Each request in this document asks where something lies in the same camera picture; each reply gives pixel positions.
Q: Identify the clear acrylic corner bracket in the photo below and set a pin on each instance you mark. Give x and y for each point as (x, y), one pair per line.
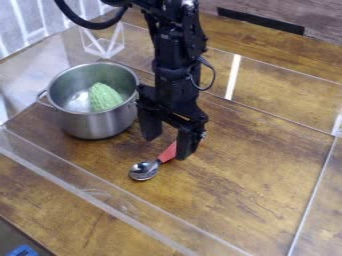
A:
(103, 43)

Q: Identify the pink handled metal spoon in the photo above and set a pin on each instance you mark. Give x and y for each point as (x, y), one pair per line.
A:
(145, 170)

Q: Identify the stainless steel pot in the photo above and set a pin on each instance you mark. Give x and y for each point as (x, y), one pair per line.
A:
(67, 96)

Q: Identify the blue object at corner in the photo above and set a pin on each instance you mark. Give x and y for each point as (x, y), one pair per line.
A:
(23, 250)

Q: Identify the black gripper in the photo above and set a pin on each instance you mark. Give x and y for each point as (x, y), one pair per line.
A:
(170, 102)

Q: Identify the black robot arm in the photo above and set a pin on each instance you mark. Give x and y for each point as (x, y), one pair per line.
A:
(175, 32)

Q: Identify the green bumpy toy vegetable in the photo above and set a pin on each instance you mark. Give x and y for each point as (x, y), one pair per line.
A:
(103, 97)

